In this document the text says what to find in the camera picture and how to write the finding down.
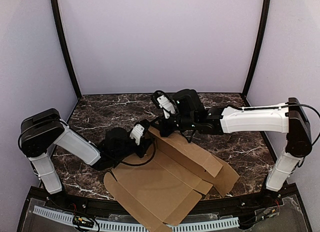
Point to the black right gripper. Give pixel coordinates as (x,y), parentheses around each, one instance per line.
(166,124)

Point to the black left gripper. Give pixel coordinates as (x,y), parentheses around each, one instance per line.
(144,145)

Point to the brown cardboard box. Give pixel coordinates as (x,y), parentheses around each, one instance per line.
(161,193)

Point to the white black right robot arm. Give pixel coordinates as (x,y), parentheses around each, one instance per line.
(184,111)

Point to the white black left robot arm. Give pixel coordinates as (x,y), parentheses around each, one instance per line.
(45,130)

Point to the small green circuit board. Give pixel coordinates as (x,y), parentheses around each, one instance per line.
(82,222)

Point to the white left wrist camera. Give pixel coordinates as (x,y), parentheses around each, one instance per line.
(137,133)

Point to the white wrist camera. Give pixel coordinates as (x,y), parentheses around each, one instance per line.
(166,105)
(137,133)

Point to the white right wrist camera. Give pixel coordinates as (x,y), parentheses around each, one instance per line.
(166,105)

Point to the black front table rail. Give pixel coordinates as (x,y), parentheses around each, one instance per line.
(236,206)

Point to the white slotted cable duct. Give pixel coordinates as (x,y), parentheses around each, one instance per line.
(125,223)

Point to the black left frame post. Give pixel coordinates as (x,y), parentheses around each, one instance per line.
(64,48)

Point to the black frame post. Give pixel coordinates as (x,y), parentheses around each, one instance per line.
(257,47)
(64,48)

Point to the black right frame post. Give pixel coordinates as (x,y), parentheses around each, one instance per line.
(257,47)

